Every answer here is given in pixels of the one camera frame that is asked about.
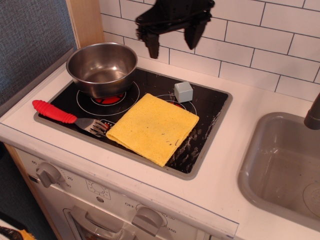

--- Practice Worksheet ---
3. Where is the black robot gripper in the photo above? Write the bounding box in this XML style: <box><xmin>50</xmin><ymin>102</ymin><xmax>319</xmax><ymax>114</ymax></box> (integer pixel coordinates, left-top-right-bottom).
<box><xmin>135</xmin><ymin>0</ymin><xmax>215</xmax><ymax>59</ymax></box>

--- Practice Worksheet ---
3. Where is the stainless steel pot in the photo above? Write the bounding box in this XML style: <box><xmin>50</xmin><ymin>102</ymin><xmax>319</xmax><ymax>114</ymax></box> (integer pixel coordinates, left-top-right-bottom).
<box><xmin>66</xmin><ymin>42</ymin><xmax>138</xmax><ymax>99</ymax></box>

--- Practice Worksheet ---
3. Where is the red handled metal fork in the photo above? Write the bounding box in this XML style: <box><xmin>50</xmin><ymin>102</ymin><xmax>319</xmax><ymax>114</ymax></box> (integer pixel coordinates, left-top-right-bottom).
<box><xmin>32</xmin><ymin>100</ymin><xmax>110</xmax><ymax>138</ymax></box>

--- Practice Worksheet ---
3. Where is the grey blue toy block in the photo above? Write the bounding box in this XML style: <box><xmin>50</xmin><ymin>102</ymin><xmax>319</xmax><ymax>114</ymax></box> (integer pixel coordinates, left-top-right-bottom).
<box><xmin>174</xmin><ymin>81</ymin><xmax>193</xmax><ymax>103</ymax></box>

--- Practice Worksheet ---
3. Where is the black toy stovetop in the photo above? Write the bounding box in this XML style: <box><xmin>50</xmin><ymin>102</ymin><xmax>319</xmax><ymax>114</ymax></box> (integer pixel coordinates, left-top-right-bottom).
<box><xmin>34</xmin><ymin>68</ymin><xmax>232</xmax><ymax>180</ymax></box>

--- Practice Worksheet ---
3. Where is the yellow folded cloth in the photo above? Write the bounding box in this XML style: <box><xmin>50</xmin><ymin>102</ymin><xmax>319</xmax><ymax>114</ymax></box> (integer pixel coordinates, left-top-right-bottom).
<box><xmin>106</xmin><ymin>93</ymin><xmax>200</xmax><ymax>167</ymax></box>

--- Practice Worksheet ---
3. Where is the grey plastic sink basin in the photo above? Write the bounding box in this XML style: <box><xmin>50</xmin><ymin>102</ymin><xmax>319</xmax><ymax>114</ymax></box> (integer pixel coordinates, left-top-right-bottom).
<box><xmin>238</xmin><ymin>112</ymin><xmax>320</xmax><ymax>231</ymax></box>

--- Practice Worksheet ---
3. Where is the grey right oven knob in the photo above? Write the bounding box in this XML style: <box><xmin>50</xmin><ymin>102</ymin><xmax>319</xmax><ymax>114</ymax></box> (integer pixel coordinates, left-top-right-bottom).
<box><xmin>131</xmin><ymin>207</ymin><xmax>164</xmax><ymax>237</ymax></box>

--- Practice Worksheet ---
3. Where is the grey oven knob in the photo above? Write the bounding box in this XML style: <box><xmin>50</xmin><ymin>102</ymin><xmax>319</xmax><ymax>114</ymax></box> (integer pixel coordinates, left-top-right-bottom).
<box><xmin>36</xmin><ymin>162</ymin><xmax>61</xmax><ymax>188</ymax></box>
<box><xmin>131</xmin><ymin>207</ymin><xmax>164</xmax><ymax>237</ymax></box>

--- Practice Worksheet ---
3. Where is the grey left oven knob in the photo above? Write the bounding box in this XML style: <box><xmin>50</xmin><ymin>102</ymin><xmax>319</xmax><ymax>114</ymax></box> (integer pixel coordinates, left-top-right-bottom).
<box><xmin>36</xmin><ymin>162</ymin><xmax>61</xmax><ymax>188</ymax></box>

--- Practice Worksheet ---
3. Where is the orange black object on floor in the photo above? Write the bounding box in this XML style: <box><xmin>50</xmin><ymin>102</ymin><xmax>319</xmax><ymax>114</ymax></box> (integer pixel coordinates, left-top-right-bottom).
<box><xmin>0</xmin><ymin>226</ymin><xmax>36</xmax><ymax>240</ymax></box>

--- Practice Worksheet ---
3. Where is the wooden side post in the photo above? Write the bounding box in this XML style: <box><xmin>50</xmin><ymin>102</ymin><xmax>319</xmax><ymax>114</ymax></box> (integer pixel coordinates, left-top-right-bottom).
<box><xmin>66</xmin><ymin>0</ymin><xmax>105</xmax><ymax>49</ymax></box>

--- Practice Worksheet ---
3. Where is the grey oven door handle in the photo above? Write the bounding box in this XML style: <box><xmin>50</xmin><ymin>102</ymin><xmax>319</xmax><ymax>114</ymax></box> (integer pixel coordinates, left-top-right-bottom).
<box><xmin>70</xmin><ymin>206</ymin><xmax>137</xmax><ymax>240</ymax></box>

